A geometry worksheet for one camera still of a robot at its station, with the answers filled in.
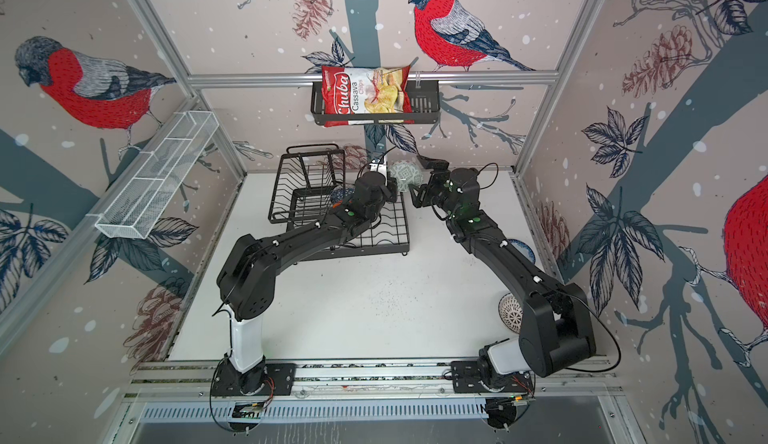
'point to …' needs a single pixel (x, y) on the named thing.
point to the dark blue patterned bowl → (340, 193)
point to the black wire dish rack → (309, 180)
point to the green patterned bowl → (405, 173)
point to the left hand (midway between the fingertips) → (390, 171)
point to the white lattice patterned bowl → (510, 312)
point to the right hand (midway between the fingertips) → (403, 170)
